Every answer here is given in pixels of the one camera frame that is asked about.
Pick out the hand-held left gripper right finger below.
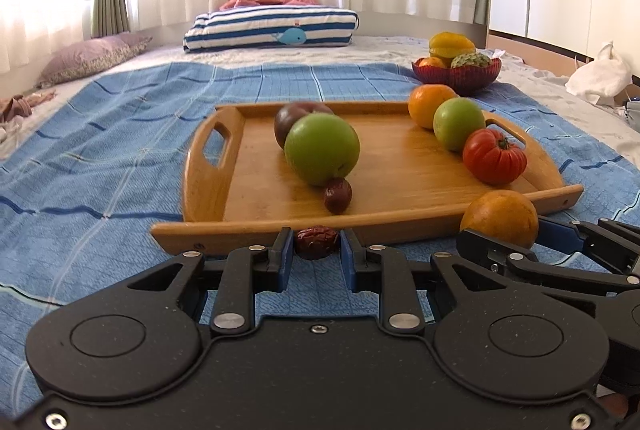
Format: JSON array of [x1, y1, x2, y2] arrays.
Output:
[[340, 227, 507, 337]]

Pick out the striped whale pillow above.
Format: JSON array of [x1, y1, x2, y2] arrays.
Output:
[[183, 7, 360, 54]]

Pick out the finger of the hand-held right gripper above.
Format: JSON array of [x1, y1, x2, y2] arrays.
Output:
[[537, 216, 640, 275], [456, 229, 640, 297]]

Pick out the dark purple round fruit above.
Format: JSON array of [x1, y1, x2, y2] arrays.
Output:
[[274, 101, 335, 150]]

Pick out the green custard apple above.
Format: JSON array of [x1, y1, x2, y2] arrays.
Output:
[[451, 51, 493, 70]]

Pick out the grey cloth bag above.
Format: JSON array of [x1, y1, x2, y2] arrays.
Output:
[[624, 97, 640, 132]]

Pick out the large green apple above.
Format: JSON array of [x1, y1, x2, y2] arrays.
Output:
[[284, 113, 361, 187]]

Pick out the wooden tray with handles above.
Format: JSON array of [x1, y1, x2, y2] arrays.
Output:
[[150, 101, 585, 258]]

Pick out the orange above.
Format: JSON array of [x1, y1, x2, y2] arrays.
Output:
[[459, 190, 540, 250], [408, 84, 460, 130]]

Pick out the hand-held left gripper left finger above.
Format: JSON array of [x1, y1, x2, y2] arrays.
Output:
[[126, 227, 296, 342]]

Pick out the brown crumpled cloth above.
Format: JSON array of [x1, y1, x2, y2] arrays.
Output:
[[0, 92, 57, 127]]

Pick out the blue checked blanket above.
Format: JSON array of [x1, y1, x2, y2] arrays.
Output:
[[0, 62, 640, 416]]

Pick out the red jujube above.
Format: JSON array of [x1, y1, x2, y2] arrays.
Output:
[[323, 177, 354, 214], [295, 225, 341, 261]]

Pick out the red ribbed tomato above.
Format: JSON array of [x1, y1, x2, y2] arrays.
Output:
[[462, 128, 528, 186]]

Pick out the white plastic bag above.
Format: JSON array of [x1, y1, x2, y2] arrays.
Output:
[[565, 41, 634, 106]]

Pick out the white patterned bed sheet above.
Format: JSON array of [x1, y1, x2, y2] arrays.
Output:
[[0, 34, 640, 171]]

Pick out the red glass bowl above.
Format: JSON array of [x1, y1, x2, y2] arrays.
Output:
[[411, 57, 503, 96]]

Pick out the purple floral pillow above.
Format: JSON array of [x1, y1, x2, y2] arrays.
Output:
[[37, 34, 154, 89]]

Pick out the yellow starfruit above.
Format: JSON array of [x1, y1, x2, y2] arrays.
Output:
[[428, 32, 477, 60]]

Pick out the small green apple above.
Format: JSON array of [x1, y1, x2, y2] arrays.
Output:
[[433, 97, 486, 153]]

